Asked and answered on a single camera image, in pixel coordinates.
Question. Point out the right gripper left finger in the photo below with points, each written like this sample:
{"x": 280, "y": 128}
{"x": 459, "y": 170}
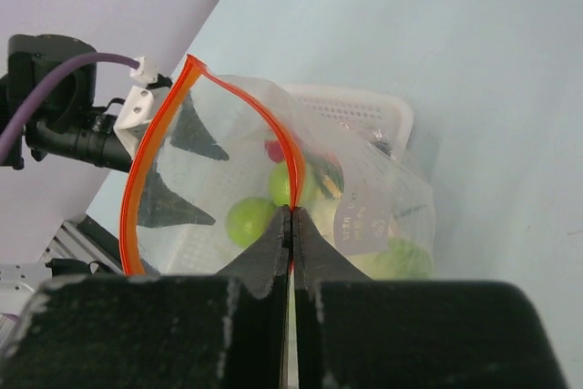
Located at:
{"x": 226, "y": 330}

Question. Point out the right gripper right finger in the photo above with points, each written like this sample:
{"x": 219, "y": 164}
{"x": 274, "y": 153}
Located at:
{"x": 354, "y": 332}

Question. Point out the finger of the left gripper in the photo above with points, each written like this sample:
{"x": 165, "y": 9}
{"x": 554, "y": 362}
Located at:
{"x": 161, "y": 207}
{"x": 191, "y": 135}

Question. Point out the clear orange zip bag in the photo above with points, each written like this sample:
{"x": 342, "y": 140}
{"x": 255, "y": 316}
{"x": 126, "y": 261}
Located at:
{"x": 383, "y": 222}

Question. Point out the green apple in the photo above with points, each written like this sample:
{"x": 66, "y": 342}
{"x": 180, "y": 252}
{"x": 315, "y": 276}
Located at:
{"x": 279, "y": 186}
{"x": 248, "y": 219}

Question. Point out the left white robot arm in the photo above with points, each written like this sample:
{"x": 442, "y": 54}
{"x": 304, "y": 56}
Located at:
{"x": 47, "y": 106}

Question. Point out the clear plastic basket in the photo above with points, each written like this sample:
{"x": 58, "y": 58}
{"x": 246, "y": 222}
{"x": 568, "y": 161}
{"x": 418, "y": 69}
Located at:
{"x": 385, "y": 121}

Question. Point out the red tomato left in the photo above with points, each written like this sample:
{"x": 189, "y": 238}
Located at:
{"x": 273, "y": 148}

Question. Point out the light blue table mat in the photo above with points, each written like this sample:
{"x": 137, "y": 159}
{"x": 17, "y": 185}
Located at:
{"x": 496, "y": 88}

